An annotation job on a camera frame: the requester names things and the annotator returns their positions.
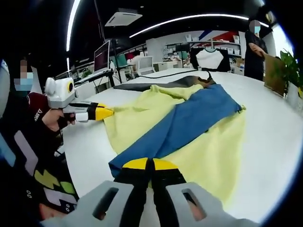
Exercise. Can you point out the wall shelf with white boxes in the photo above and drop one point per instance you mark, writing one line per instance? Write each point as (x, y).
(213, 45)

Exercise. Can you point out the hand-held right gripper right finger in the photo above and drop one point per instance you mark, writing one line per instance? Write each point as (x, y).
(208, 212)

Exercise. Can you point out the person's right hand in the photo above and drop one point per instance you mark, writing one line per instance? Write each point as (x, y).
(54, 212)

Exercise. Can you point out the black tripod stand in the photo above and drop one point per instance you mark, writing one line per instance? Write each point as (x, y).
(116, 61)

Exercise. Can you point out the green leafy plant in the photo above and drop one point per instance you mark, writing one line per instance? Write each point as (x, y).
(292, 68)

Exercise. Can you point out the yellow blue colour-block garment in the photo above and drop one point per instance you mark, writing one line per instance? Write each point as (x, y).
(189, 118)

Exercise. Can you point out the teal hanging cloth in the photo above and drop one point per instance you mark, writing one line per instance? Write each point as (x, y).
(122, 61)

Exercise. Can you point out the curved ceiling light strip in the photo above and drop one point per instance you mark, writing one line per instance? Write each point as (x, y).
(189, 17)

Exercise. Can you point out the ceiling air conditioner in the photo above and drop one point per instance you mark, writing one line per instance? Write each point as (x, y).
(123, 17)

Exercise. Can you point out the person's patterned black clothing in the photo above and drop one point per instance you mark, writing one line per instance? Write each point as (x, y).
(14, 170)

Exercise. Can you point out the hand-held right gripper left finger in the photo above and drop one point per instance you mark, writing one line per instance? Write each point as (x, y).
(106, 208)

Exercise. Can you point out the white round plant pot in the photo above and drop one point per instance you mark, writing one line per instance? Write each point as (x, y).
(293, 94)

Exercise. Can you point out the white chest-worn device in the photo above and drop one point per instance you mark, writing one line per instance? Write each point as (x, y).
(3, 94)

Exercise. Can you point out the open laptop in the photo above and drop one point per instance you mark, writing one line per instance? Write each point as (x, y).
(102, 56)

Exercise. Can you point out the person's left hand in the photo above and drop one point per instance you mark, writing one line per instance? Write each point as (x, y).
(52, 121)

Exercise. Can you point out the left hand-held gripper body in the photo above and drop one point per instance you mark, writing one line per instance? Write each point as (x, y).
(59, 94)

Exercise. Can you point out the red hanging cloth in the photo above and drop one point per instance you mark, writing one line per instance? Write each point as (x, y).
(129, 56)

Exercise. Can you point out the black white raglan shirt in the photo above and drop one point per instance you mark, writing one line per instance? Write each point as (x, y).
(209, 59)

